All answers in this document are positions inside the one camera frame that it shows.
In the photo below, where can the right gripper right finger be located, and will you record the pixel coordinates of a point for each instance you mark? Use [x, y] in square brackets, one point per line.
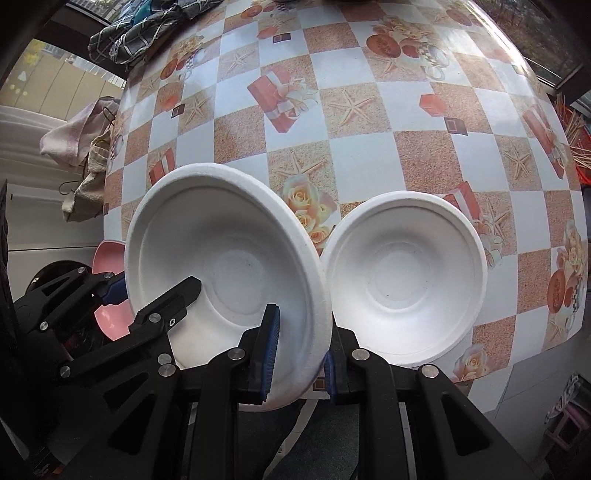
[415, 423]

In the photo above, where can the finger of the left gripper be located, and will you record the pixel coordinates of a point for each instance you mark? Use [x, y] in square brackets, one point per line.
[148, 337]
[59, 301]

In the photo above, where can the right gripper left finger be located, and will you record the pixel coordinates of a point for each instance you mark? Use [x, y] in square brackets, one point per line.
[241, 375]

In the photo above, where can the white bowl large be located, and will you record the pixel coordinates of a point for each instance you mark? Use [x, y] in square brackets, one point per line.
[248, 250]

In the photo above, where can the white bowl small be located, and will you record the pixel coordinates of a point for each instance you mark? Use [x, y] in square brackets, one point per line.
[407, 274]

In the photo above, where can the pink white towel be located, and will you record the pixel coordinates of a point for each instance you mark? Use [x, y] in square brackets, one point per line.
[69, 144]

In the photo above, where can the dark checked cloth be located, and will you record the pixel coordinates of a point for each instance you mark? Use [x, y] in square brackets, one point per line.
[141, 27]

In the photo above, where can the orange basket with sticks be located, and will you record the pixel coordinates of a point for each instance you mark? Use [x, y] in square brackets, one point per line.
[578, 137]

